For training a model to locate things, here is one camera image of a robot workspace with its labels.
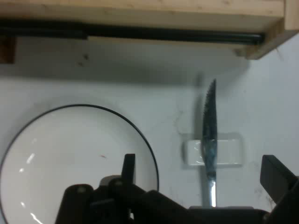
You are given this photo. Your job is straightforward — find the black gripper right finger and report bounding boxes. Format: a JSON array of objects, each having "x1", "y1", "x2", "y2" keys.
[{"x1": 259, "y1": 154, "x2": 299, "y2": 224}]

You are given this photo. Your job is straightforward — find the white plate with black rim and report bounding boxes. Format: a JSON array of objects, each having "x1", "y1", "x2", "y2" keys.
[{"x1": 0, "y1": 104, "x2": 160, "y2": 224}]

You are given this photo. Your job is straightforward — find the white cutlery rest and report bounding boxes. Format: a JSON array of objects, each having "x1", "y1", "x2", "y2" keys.
[{"x1": 182, "y1": 133, "x2": 243, "y2": 168}]

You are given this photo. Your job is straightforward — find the black drawer slide rail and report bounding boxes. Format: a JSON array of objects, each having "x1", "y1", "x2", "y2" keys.
[{"x1": 0, "y1": 20, "x2": 266, "y2": 45}]

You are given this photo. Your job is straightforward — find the serrated steel knife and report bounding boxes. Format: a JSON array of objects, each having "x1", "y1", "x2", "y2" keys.
[{"x1": 201, "y1": 78, "x2": 218, "y2": 208}]

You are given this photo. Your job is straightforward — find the dark wooden drawer cabinet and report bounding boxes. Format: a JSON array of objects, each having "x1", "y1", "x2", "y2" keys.
[{"x1": 0, "y1": 36, "x2": 17, "y2": 64}]

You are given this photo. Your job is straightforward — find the light wooden drawer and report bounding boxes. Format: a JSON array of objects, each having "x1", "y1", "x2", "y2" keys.
[{"x1": 0, "y1": 0, "x2": 299, "y2": 60}]

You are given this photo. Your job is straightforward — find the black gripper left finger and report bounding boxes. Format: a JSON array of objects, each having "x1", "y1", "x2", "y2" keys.
[{"x1": 55, "y1": 153, "x2": 164, "y2": 224}]

